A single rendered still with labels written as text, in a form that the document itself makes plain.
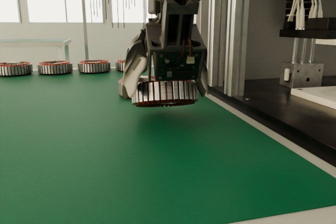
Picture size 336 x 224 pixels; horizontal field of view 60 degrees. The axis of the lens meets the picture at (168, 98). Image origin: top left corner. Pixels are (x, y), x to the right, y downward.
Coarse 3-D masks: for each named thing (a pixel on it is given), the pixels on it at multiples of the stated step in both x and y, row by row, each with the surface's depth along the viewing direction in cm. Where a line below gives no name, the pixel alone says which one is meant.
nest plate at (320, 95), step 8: (296, 88) 59; (304, 88) 59; (312, 88) 59; (320, 88) 59; (328, 88) 59; (304, 96) 55; (312, 96) 53; (320, 96) 52; (328, 96) 52; (328, 104) 50
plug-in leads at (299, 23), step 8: (296, 0) 65; (312, 0) 64; (320, 0) 62; (312, 8) 64; (320, 8) 62; (296, 16) 64; (312, 16) 62; (320, 16) 62; (288, 24) 66; (296, 24) 65
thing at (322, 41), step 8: (312, 24) 58; (320, 24) 56; (328, 24) 54; (280, 32) 68; (288, 32) 65; (296, 32) 62; (304, 32) 60; (312, 32) 58; (320, 32) 56; (328, 32) 55; (296, 40) 64; (304, 40) 65; (312, 40) 65; (320, 40) 57; (328, 40) 55; (296, 48) 65; (304, 48) 65; (312, 48) 66; (304, 56) 66; (312, 56) 66
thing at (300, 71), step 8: (288, 64) 65; (296, 64) 63; (304, 64) 64; (312, 64) 64; (320, 64) 65; (280, 72) 68; (296, 72) 64; (304, 72) 64; (312, 72) 65; (320, 72) 65; (280, 80) 68; (288, 80) 66; (296, 80) 64; (304, 80) 65; (312, 80) 65; (320, 80) 66
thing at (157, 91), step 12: (144, 84) 45; (156, 84) 44; (168, 84) 44; (180, 84) 44; (192, 84) 46; (132, 96) 47; (144, 96) 45; (156, 96) 44; (168, 96) 44; (180, 96) 44; (192, 96) 46
